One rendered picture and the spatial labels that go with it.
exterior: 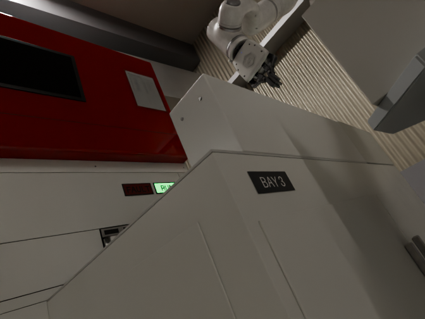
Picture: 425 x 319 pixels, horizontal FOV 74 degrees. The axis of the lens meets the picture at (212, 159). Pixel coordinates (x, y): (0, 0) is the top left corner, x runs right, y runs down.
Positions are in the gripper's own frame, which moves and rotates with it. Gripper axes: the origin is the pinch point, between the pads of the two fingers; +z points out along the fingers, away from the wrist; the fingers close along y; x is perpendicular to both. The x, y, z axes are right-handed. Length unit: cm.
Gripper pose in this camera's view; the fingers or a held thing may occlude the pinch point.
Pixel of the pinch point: (274, 81)
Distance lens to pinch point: 83.7
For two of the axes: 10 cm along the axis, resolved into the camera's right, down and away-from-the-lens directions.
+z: 5.0, 7.0, -5.0
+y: 5.3, -7.1, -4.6
